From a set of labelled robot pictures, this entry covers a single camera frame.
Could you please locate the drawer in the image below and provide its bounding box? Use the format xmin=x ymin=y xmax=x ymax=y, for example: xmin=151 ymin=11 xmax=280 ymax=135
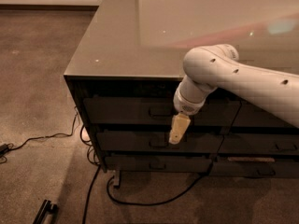
xmin=220 ymin=133 xmax=299 ymax=155
xmin=210 ymin=159 xmax=299 ymax=178
xmin=105 ymin=155 xmax=211 ymax=173
xmin=233 ymin=102 xmax=292 ymax=128
xmin=97 ymin=131 xmax=222 ymax=153
xmin=83 ymin=97 xmax=239 ymax=126

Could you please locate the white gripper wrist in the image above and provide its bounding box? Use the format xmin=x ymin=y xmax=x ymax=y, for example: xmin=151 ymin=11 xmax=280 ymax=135
xmin=169 ymin=76 xmax=217 ymax=145

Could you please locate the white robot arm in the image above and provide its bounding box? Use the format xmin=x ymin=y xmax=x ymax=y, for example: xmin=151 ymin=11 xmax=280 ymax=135
xmin=169 ymin=44 xmax=299 ymax=145

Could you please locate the black metal bracket on floor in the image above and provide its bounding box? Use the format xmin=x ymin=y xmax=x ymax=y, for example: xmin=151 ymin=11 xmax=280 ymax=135
xmin=33 ymin=200 xmax=58 ymax=224

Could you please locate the thin black power cable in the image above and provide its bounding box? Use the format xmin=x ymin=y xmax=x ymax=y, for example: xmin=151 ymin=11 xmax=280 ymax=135
xmin=0 ymin=106 xmax=79 ymax=164

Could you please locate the black cable beside cabinet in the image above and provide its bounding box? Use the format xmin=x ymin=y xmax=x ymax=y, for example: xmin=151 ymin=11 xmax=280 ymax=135
xmin=79 ymin=124 xmax=103 ymax=224

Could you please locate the black power adapter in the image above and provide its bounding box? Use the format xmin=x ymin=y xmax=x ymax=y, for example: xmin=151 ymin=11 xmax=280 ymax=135
xmin=0 ymin=144 xmax=9 ymax=155

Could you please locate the thick black floor cable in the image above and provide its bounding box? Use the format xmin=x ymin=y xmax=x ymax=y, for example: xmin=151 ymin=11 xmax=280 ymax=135
xmin=106 ymin=170 xmax=206 ymax=207

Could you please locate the dark drawer cabinet glass top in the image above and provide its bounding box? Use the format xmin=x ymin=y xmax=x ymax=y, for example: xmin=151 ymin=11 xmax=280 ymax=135
xmin=64 ymin=0 xmax=299 ymax=175

